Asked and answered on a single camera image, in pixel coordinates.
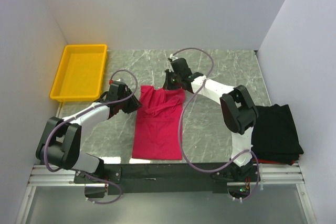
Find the yellow plastic tray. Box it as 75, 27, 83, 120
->
49, 44, 107, 102

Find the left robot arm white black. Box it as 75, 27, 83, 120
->
36, 81, 142, 183

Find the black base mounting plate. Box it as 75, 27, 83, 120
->
73, 163, 260, 199

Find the folded black t shirt stack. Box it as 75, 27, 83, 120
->
251, 104, 304, 162

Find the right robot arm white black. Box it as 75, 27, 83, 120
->
163, 55, 258, 182

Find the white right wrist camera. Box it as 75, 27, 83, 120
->
168, 54, 178, 62

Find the red t shirt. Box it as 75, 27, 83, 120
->
132, 86, 185, 161

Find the folded red shirt under stack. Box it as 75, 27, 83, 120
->
258, 159, 294, 165

